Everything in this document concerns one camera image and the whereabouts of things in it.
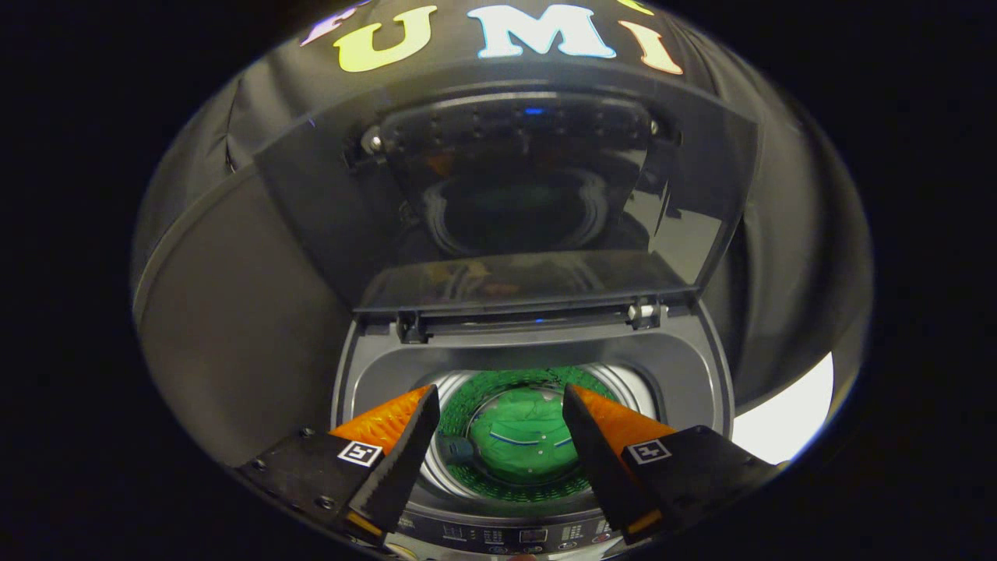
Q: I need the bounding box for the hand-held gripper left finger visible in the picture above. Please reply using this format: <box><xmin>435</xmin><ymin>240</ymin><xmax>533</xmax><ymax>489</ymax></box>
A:
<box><xmin>234</xmin><ymin>384</ymin><xmax>441</xmax><ymax>546</ymax></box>

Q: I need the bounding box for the black backdrop cloth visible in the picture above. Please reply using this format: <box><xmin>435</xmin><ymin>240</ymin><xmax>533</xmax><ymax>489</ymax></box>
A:
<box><xmin>131</xmin><ymin>0</ymin><xmax>873</xmax><ymax>410</ymax></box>

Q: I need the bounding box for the white board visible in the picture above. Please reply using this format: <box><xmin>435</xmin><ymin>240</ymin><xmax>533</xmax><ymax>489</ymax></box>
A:
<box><xmin>732</xmin><ymin>352</ymin><xmax>835</xmax><ymax>465</ymax></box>

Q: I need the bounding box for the green polo shirt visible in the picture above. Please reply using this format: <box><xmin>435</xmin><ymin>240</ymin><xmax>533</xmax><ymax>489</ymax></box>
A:
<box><xmin>467</xmin><ymin>387</ymin><xmax>581</xmax><ymax>485</ymax></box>

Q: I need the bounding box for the grey cabinet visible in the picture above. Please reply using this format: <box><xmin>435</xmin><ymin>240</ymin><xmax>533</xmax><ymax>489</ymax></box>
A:
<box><xmin>136</xmin><ymin>168</ymin><xmax>355</xmax><ymax>468</ymax></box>

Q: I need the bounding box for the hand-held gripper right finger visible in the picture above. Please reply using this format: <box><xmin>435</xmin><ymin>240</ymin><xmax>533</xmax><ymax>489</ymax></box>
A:
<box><xmin>561</xmin><ymin>383</ymin><xmax>780</xmax><ymax>546</ymax></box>

